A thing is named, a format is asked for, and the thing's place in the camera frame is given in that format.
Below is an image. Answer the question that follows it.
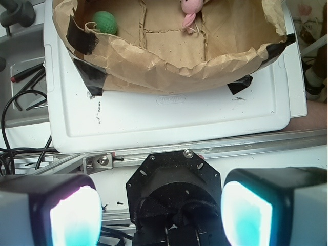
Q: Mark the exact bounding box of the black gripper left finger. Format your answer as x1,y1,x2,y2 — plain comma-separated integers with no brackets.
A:
1,174,102,245

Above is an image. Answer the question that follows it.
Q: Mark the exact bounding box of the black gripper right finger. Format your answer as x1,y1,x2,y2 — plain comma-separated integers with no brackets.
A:
220,167,327,245

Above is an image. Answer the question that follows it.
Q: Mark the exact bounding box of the green dimpled foam ball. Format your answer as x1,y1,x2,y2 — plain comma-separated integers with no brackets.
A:
92,11,117,35

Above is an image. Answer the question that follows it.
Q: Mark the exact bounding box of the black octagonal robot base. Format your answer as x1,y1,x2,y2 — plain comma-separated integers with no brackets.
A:
126,150,227,245

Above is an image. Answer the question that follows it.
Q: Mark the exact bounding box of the black hex key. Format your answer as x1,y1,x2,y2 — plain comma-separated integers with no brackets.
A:
15,68,48,111

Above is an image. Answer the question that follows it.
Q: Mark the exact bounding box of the brown paper bag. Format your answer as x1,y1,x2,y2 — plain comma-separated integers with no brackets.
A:
52,1,295,95

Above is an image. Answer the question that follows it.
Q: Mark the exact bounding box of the grey clamp knob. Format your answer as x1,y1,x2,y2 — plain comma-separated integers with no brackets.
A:
1,0,36,37

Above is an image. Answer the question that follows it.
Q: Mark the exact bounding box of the pink plush toy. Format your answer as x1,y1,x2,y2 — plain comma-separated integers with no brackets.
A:
180,0,204,34

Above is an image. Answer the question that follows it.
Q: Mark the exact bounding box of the aluminium extrusion rail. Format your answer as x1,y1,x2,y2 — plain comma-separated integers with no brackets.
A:
1,129,327,174

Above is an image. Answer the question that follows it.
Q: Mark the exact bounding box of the metal corner bracket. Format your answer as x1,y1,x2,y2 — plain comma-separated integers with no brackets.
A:
82,153,114,174

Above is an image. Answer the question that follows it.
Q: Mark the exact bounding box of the black cable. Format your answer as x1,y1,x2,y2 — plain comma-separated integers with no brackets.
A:
0,91,56,175

